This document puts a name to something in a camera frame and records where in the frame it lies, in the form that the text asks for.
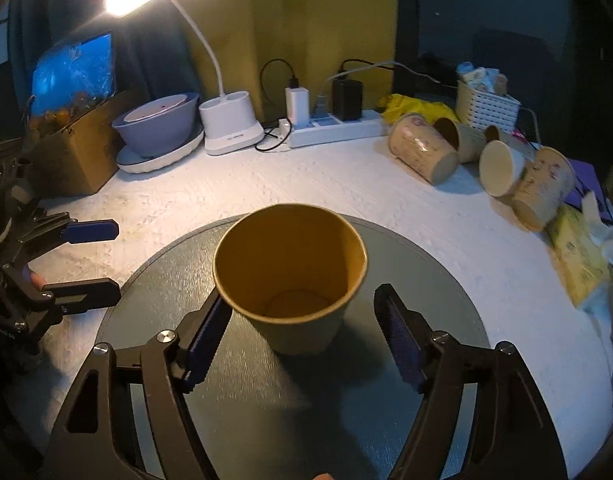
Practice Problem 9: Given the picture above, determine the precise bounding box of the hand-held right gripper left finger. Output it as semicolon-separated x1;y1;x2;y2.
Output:
46;289;233;480

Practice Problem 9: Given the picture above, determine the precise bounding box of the paper cup white inside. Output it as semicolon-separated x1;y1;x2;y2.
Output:
479;140;527;197

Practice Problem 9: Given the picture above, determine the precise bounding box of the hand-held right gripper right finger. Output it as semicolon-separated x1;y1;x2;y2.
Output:
375;284;567;480

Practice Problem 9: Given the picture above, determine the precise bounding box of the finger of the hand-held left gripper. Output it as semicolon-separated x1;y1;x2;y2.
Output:
16;212;120;261
1;262;121;335

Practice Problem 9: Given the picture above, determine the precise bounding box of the purple bowl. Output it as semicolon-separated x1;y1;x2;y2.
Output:
111;92;202;158

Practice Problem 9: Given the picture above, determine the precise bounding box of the black charger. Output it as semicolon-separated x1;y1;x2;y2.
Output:
332;78;363;122

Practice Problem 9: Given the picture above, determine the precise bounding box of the yellow tissue pack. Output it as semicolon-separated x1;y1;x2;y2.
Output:
546;204;612;310

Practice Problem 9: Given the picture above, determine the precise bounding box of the dark blue curtain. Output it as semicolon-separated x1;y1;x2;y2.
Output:
6;0;197;101

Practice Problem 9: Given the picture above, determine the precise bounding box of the large printed paper cup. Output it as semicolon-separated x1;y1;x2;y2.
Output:
387;112;460;186

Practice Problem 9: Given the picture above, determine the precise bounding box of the purple mat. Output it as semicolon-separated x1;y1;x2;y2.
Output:
561;160;612;226

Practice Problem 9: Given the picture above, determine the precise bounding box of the tall printed paper cup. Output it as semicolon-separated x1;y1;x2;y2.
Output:
511;146;578;232

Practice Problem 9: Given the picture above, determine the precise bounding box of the white desk lamp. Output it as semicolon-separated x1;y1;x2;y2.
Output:
104;0;264;156

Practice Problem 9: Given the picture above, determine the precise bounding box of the white power strip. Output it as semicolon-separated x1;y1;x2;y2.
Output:
278;109;389;149

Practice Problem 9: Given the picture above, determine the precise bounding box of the small brown paper cup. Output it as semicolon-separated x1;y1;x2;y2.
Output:
485;125;517;148

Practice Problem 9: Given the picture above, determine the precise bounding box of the bundle of small packets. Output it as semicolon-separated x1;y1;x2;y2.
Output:
456;61;509;97

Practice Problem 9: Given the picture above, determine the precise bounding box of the white charger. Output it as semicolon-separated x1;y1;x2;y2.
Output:
285;86;312;127

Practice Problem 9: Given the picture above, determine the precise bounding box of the black charging cable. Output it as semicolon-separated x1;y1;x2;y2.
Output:
255;58;301;153

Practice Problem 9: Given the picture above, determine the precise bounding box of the white charging cable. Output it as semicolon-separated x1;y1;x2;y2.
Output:
327;60;459;92

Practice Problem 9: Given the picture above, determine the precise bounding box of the round grey turntable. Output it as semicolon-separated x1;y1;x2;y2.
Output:
94;214;492;480

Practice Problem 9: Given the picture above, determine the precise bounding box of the white round tray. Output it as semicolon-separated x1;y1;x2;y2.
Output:
116;125;206;175

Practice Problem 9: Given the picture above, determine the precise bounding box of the yellow cloth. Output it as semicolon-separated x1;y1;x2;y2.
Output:
376;94;459;126

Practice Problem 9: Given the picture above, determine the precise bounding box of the white round lid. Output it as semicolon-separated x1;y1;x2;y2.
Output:
124;94;190;123

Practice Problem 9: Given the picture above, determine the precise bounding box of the white tissue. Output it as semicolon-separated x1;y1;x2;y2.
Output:
581;191;613;263

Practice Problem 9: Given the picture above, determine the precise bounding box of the white woven basket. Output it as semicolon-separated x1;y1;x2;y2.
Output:
456;80;522;132

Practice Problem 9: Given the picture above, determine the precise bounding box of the plain brown paper cup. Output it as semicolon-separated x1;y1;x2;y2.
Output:
433;117;487;163

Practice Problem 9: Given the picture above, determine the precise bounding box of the cardboard box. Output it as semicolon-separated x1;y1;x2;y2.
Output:
26;91;137;196

